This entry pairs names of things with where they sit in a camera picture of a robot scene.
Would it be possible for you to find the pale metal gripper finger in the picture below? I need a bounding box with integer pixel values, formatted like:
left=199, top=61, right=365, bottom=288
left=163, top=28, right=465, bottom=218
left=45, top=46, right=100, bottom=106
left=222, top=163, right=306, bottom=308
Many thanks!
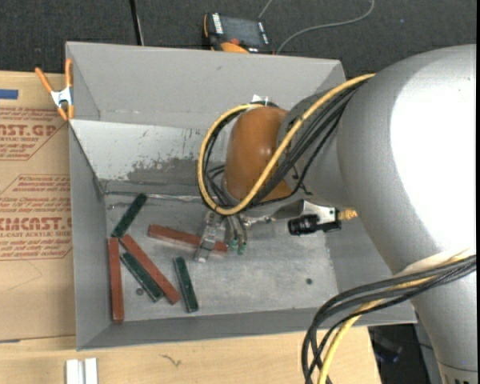
left=194, top=234, right=220, bottom=264
left=205, top=210, right=222, bottom=238

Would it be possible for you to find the red-brown flat block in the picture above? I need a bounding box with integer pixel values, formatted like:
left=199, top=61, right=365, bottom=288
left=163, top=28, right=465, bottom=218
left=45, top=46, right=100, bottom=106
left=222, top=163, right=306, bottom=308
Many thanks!
left=106, top=237, right=126, bottom=323
left=118, top=234, right=182, bottom=306
left=146, top=224, right=229, bottom=254

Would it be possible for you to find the dark green flat block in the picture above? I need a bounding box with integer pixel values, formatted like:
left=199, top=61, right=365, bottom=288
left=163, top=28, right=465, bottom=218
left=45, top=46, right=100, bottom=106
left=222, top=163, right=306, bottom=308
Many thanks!
left=172, top=256, right=200, bottom=314
left=110, top=192, right=149, bottom=238
left=119, top=252, right=165, bottom=303

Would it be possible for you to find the grey metal bin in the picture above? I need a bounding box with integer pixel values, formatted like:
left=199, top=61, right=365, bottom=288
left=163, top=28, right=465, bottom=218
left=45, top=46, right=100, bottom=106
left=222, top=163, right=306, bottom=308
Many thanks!
left=65, top=41, right=418, bottom=351

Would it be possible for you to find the brown cardboard board red print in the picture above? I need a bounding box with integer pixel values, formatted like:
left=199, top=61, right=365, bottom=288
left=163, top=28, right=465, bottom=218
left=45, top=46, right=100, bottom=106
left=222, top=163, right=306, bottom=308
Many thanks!
left=0, top=69, right=78, bottom=344

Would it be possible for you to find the black cylinder on white bracket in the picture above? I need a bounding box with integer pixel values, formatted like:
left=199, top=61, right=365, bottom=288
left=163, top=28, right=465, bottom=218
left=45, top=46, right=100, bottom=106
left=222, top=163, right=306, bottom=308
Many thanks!
left=286, top=199, right=343, bottom=238

